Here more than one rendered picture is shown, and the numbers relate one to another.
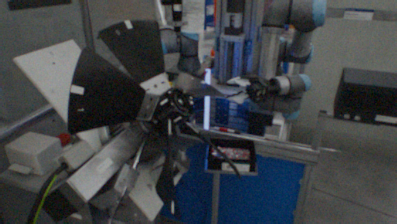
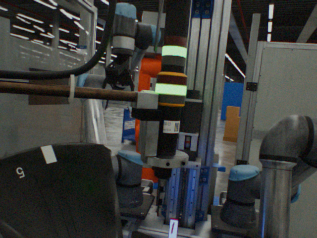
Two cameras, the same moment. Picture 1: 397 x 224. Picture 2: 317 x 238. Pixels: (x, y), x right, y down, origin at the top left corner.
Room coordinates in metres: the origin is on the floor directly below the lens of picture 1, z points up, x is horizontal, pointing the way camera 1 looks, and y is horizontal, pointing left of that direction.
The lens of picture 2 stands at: (0.62, 0.15, 1.55)
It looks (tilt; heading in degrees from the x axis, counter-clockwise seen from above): 7 degrees down; 351
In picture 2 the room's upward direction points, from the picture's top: 5 degrees clockwise
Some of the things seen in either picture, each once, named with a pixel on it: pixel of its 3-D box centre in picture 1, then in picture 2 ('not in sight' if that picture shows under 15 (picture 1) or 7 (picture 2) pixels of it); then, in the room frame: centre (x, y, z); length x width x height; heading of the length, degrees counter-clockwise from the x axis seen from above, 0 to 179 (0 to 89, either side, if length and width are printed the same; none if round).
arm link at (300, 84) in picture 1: (295, 84); not in sight; (1.16, -0.41, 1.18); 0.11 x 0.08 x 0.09; 108
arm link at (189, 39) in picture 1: (187, 41); (128, 165); (1.77, 0.07, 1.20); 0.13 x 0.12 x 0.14; 109
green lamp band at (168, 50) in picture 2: not in sight; (174, 52); (0.99, 0.07, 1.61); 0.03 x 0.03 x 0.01
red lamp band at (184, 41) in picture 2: not in sight; (175, 42); (0.99, 0.07, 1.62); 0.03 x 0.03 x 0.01
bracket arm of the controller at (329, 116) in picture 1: (348, 118); not in sight; (1.12, -0.64, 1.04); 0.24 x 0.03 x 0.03; 71
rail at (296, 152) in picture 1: (225, 138); not in sight; (1.30, -0.14, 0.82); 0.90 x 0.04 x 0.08; 71
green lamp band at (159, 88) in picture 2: not in sight; (170, 89); (0.99, 0.07, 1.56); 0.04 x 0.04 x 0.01
